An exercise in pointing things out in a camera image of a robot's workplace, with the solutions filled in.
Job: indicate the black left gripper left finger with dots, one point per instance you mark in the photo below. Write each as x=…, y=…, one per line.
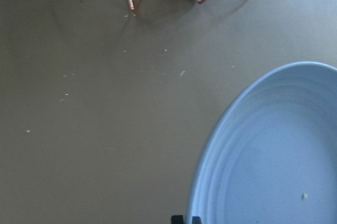
x=177, y=219

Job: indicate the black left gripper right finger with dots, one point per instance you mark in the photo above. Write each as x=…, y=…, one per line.
x=196, y=220

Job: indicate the blue round plate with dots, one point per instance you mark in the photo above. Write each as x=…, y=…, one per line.
x=272, y=156

